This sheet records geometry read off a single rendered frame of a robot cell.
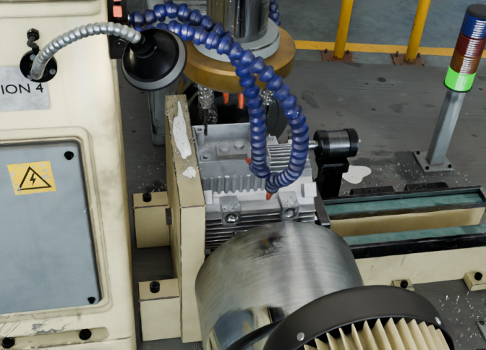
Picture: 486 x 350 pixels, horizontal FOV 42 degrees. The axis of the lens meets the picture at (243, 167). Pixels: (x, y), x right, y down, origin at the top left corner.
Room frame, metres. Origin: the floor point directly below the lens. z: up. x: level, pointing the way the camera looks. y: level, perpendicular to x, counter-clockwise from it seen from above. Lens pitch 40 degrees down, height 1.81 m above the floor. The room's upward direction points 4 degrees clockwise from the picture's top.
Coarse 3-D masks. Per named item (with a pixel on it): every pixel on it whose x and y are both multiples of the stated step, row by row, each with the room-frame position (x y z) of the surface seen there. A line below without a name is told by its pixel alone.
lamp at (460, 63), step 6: (456, 54) 1.26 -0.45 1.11; (456, 60) 1.25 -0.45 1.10; (462, 60) 1.24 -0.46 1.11; (468, 60) 1.24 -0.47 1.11; (474, 60) 1.24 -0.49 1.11; (450, 66) 1.27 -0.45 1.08; (456, 66) 1.25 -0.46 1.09; (462, 66) 1.24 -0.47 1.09; (468, 66) 1.24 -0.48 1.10; (474, 66) 1.24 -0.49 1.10; (462, 72) 1.24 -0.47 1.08; (468, 72) 1.24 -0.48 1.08; (474, 72) 1.25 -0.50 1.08
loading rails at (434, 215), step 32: (384, 192) 0.99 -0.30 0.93; (416, 192) 1.00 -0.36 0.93; (448, 192) 1.02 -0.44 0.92; (480, 192) 1.02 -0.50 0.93; (352, 224) 0.94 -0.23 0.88; (384, 224) 0.95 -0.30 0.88; (416, 224) 0.97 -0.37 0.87; (448, 224) 0.99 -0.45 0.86; (480, 224) 0.93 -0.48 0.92; (384, 256) 0.85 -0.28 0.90; (416, 256) 0.86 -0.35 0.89; (448, 256) 0.88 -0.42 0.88; (480, 256) 0.89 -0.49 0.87; (480, 288) 0.86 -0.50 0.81
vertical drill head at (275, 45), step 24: (216, 0) 0.82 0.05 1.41; (240, 0) 0.81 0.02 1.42; (264, 0) 0.83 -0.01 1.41; (240, 24) 0.81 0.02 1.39; (264, 24) 0.83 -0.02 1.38; (192, 48) 0.82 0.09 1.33; (264, 48) 0.80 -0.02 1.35; (288, 48) 0.84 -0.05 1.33; (192, 72) 0.78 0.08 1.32; (216, 72) 0.77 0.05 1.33; (288, 72) 0.81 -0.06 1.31; (264, 96) 0.82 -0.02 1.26
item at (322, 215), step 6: (288, 138) 1.03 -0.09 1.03; (312, 180) 0.90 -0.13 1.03; (318, 192) 0.87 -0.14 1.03; (318, 198) 0.85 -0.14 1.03; (318, 204) 0.84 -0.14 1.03; (318, 210) 0.82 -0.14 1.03; (324, 210) 0.82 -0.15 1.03; (318, 216) 0.80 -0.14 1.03; (324, 216) 0.81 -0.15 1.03; (318, 222) 0.80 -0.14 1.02; (324, 222) 0.79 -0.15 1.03; (330, 222) 0.79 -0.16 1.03; (330, 228) 0.79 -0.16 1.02
